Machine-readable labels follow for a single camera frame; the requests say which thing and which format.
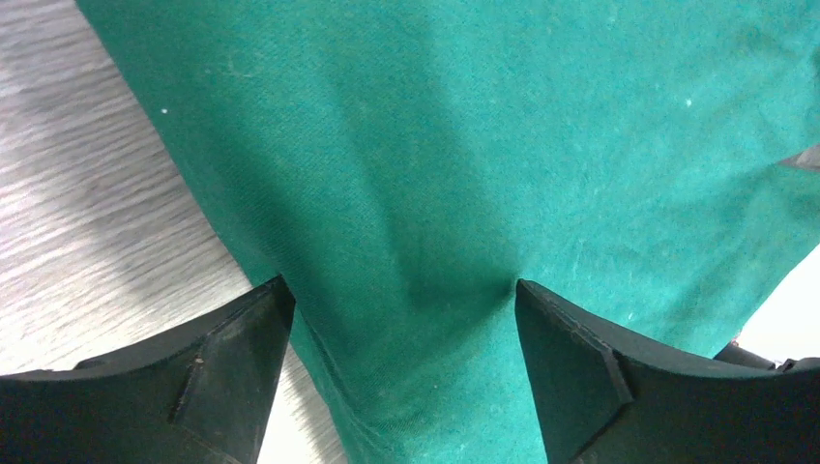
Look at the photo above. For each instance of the green surgical cloth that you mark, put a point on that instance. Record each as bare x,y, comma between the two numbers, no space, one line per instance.
403,163

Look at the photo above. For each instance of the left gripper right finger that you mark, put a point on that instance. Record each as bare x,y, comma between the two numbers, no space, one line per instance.
606,394

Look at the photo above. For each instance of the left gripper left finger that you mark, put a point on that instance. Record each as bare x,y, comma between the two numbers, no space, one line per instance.
201,392

